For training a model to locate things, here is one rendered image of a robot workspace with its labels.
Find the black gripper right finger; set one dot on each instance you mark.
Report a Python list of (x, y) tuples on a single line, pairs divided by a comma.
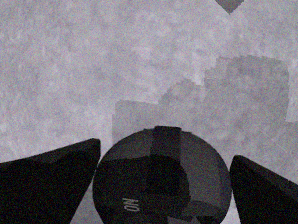
[(262, 196)]

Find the dark grey controller unit with white label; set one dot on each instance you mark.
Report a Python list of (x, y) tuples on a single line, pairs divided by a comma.
[(162, 176)]

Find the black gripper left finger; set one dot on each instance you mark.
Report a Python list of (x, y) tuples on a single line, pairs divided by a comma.
[(46, 189)]

